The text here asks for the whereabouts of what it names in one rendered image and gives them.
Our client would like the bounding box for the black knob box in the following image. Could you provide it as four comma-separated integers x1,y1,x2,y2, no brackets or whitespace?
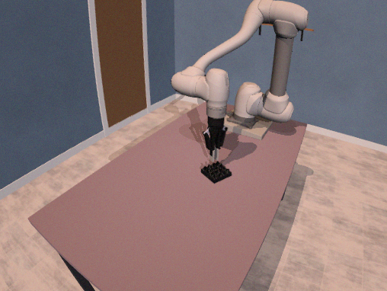
201,161,232,183

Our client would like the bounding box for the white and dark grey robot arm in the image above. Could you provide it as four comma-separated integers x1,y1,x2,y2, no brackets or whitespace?
171,0,309,129

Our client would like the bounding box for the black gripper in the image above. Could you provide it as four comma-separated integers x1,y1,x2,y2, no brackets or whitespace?
203,117,228,162

